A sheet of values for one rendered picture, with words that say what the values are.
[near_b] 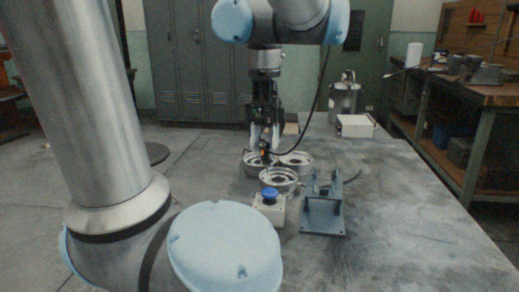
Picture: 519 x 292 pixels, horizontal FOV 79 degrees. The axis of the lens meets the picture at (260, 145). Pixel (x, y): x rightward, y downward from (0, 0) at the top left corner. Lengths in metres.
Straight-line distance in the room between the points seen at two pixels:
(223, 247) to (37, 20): 0.24
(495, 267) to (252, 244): 0.54
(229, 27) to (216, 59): 3.11
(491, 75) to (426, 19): 1.95
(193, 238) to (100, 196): 0.10
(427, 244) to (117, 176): 0.62
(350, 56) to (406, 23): 0.80
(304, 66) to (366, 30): 0.83
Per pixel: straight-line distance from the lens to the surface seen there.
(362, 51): 3.73
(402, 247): 0.73
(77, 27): 0.30
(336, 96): 1.80
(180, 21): 3.75
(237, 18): 0.54
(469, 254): 0.78
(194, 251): 0.31
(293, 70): 4.05
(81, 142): 0.33
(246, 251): 0.32
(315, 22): 0.49
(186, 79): 3.80
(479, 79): 2.39
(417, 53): 3.02
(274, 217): 0.71
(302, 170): 0.93
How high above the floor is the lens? 1.23
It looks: 22 degrees down
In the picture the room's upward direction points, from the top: straight up
